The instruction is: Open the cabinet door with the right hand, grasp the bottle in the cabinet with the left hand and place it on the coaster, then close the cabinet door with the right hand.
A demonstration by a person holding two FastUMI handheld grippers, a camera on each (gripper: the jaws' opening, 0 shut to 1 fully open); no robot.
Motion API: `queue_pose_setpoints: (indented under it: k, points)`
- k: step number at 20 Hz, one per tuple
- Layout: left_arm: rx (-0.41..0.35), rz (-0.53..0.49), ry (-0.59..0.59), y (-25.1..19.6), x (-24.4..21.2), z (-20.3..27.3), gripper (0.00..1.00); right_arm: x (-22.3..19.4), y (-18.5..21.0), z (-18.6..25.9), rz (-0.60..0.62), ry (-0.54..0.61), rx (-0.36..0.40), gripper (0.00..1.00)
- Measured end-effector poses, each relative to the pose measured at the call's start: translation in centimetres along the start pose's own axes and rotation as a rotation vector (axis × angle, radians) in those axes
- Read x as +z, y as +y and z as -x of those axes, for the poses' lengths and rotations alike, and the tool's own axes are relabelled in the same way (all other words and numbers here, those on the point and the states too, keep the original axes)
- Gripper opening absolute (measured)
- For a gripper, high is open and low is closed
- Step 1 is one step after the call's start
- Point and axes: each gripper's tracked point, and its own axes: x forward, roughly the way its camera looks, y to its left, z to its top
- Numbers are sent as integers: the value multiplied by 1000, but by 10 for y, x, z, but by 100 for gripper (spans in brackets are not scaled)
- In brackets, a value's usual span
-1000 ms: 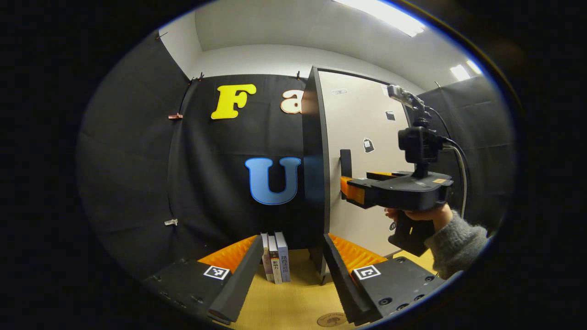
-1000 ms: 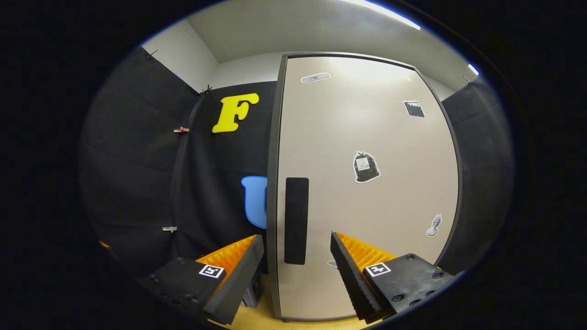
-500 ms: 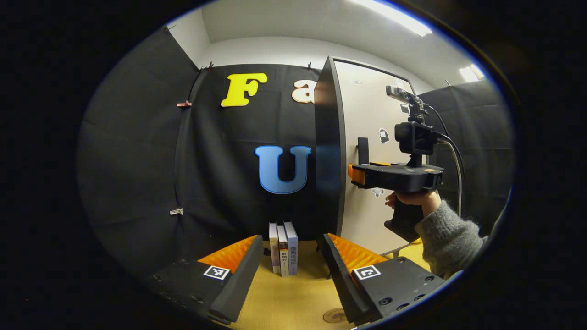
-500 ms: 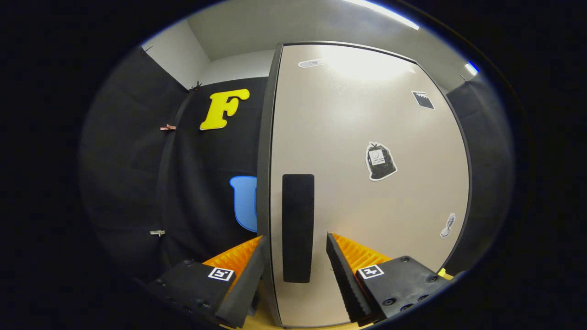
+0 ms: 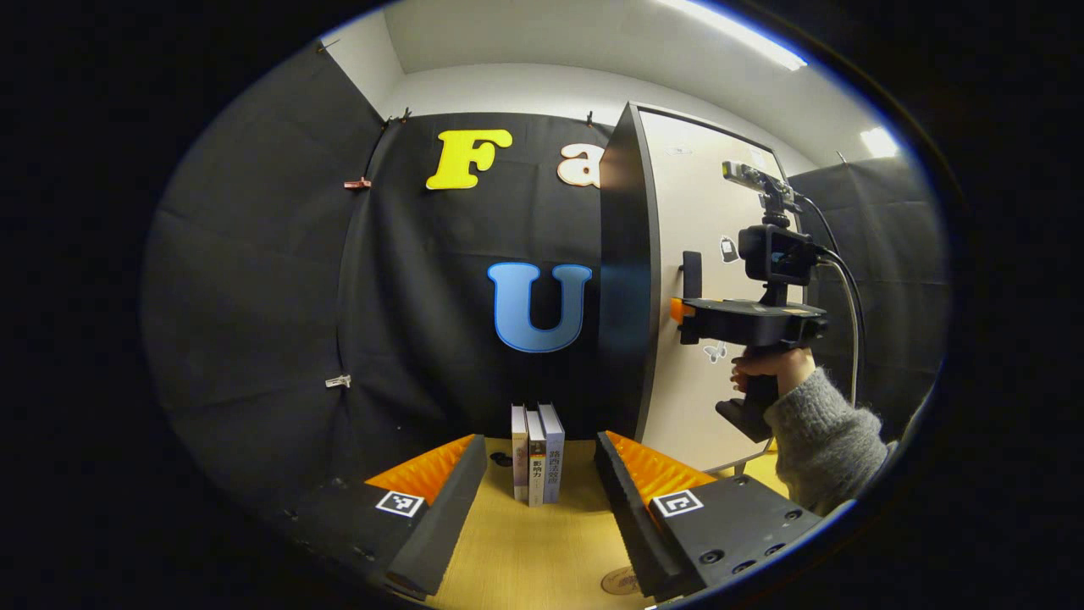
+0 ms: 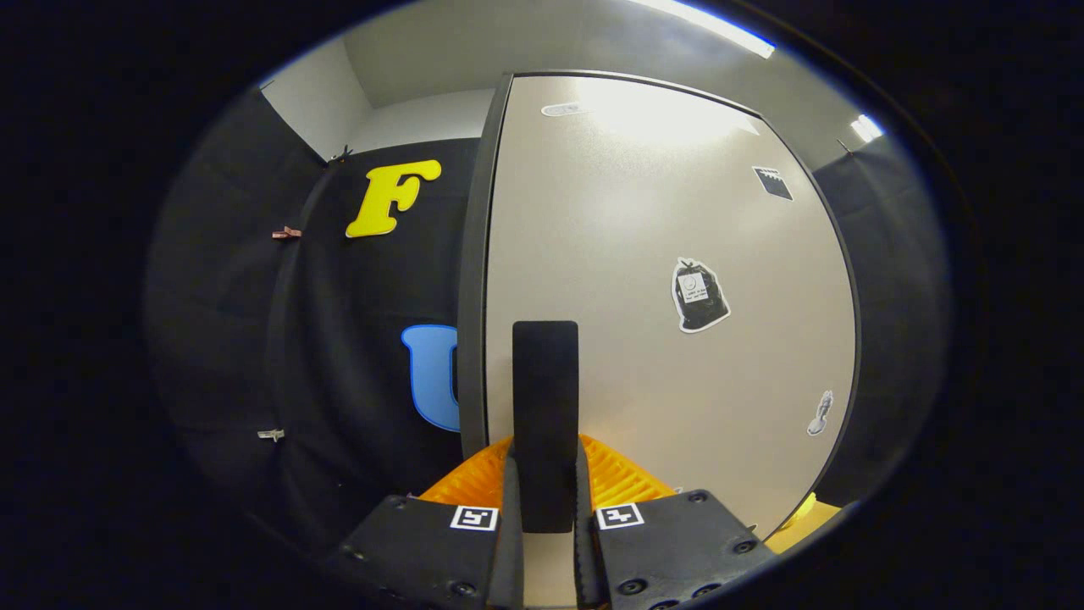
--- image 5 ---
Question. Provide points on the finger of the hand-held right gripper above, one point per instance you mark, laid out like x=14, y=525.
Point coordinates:
x=677, y=309

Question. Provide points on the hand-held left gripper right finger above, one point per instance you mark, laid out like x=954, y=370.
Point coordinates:
x=635, y=517

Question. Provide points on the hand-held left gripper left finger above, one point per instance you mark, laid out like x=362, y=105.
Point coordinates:
x=445, y=525

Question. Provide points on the round brown coaster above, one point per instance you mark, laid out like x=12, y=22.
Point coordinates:
x=618, y=582

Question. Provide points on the dark grey cabinet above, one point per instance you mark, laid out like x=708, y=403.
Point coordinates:
x=627, y=254

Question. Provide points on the beige cabinet door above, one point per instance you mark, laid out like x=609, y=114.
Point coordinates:
x=686, y=195

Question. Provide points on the grey white book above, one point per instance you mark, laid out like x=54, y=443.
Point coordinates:
x=519, y=457

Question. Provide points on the lavender blue book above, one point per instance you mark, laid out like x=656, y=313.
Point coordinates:
x=553, y=449

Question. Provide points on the white clip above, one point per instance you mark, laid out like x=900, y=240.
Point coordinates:
x=338, y=381

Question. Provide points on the small ceiling light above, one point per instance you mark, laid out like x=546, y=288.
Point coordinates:
x=879, y=142

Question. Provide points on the black backdrop cloth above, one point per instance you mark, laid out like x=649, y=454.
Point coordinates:
x=254, y=296

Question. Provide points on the copper clip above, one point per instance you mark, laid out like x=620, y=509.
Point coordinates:
x=357, y=183

